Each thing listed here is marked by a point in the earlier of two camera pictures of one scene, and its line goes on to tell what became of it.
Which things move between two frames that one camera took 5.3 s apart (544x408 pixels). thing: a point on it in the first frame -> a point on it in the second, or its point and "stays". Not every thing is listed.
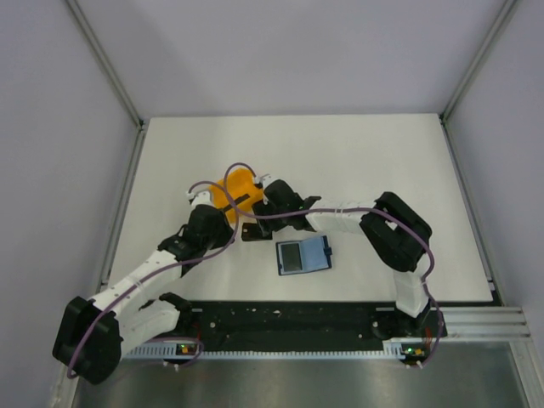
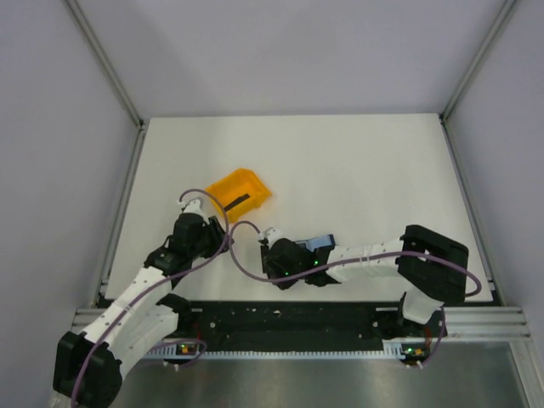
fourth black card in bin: (237, 200) stays
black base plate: (300, 323) stays
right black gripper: (268, 226) -> (274, 267)
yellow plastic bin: (235, 192) stays
